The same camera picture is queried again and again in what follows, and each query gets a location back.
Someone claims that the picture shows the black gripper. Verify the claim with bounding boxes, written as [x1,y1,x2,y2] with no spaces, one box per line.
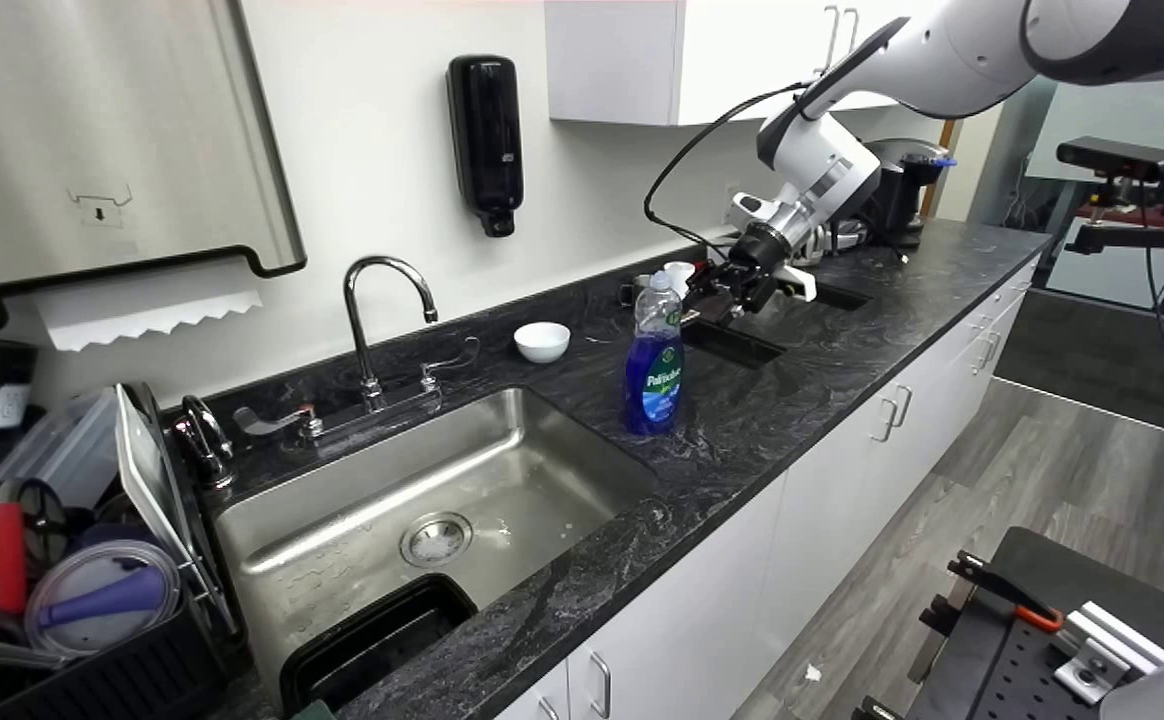
[702,215,803,322]

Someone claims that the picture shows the blue dish soap bottle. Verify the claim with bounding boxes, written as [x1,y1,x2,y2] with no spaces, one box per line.
[622,259,698,438]

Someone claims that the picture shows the stainless steel sink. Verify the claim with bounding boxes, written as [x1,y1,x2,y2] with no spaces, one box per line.
[213,383,658,682]

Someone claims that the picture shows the black dish rack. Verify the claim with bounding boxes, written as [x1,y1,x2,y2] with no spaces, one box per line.
[0,383,246,720]

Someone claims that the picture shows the black coffee machine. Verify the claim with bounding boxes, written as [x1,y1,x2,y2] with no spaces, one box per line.
[855,134,956,255]

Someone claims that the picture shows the small white bowl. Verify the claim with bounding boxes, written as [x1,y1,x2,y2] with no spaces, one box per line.
[513,317,578,369]

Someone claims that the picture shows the white base cabinets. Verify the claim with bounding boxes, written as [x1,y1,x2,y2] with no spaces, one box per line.
[494,255,1044,720]

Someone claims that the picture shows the chrome gooseneck faucet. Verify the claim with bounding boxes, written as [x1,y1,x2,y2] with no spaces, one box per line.
[339,251,445,411]

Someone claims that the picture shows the black table with equipment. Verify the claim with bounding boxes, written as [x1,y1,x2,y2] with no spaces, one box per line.
[1054,132,1164,262]

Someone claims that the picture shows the black equipment cart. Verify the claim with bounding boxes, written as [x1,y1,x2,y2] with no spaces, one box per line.
[904,523,1164,720]

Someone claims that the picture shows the silver metal bars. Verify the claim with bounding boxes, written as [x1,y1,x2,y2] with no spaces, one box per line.
[1054,597,1164,713]

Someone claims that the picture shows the small curved chrome tap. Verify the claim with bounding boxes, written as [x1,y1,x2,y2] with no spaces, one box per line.
[178,393,240,494]

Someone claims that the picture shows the white paper towel sheet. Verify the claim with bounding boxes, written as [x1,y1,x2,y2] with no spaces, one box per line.
[33,279,270,358]

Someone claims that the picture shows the white plastic board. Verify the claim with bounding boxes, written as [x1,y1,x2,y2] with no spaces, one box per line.
[113,380,213,592]

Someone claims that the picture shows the stainless paper towel dispenser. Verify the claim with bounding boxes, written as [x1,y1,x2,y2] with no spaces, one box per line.
[0,0,311,341]

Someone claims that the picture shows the clear plastic container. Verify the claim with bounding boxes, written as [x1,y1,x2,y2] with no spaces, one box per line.
[0,383,123,515]

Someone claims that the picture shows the clear round lid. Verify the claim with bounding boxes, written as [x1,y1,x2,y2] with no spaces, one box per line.
[22,534,189,660]

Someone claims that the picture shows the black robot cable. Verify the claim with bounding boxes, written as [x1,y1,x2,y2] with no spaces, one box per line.
[641,79,813,251]

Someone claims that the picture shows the black wall soap dispenser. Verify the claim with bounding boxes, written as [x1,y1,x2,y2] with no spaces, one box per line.
[445,51,529,241]

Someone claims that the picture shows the chrome faucet handle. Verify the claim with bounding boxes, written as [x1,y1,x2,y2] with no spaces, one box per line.
[230,395,328,448]
[414,349,483,401]

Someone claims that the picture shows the black tool orange handle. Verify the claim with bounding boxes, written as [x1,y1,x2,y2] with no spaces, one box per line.
[947,549,1068,640]

